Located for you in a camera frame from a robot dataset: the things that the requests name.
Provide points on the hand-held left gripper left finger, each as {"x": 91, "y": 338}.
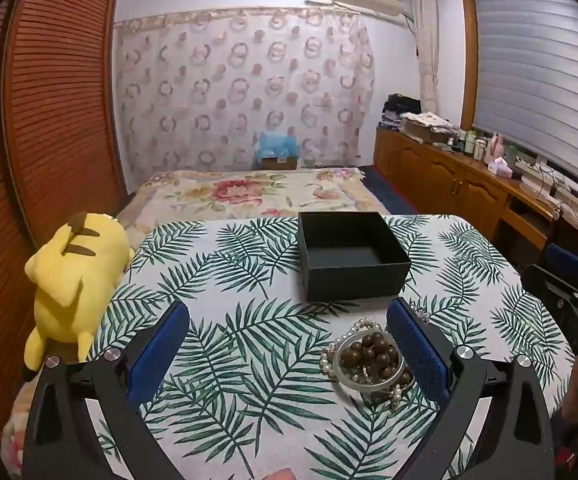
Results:
{"x": 159, "y": 350}

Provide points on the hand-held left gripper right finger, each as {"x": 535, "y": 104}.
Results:
{"x": 419, "y": 355}

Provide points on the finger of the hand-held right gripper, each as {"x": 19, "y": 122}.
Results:
{"x": 566, "y": 260}
{"x": 544, "y": 280}

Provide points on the black jewelry box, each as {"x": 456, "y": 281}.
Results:
{"x": 354, "y": 280}

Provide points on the pale green jade bangle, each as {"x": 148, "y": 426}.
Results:
{"x": 364, "y": 385}

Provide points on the white power strip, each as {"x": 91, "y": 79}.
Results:
{"x": 529, "y": 172}

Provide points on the pink tissue box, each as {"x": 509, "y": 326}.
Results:
{"x": 500, "y": 167}

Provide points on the leaf print tablecloth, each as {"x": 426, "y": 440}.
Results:
{"x": 249, "y": 270}

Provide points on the yellow plush toy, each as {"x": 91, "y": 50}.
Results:
{"x": 69, "y": 270}

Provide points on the pink figure bottle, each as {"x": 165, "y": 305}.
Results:
{"x": 494, "y": 147}

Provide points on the red object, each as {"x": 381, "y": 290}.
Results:
{"x": 564, "y": 456}

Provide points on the wooden sideboard cabinet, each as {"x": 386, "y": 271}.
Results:
{"x": 434, "y": 175}

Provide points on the row of cosmetic bottles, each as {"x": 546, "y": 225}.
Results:
{"x": 469, "y": 142}

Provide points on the grey window blind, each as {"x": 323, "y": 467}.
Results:
{"x": 534, "y": 70}

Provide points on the cardboard box with patterned cloth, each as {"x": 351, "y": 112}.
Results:
{"x": 426, "y": 122}

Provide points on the small cardboard box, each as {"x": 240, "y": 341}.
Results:
{"x": 279, "y": 163}

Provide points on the stack of dark clothes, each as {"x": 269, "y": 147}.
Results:
{"x": 399, "y": 105}

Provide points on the blue plush toy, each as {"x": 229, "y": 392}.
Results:
{"x": 275, "y": 142}

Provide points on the beige tied curtain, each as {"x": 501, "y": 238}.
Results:
{"x": 426, "y": 50}

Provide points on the wooden louvered wardrobe door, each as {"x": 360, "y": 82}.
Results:
{"x": 54, "y": 110}

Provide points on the wooden window frame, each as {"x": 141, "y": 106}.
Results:
{"x": 466, "y": 60}

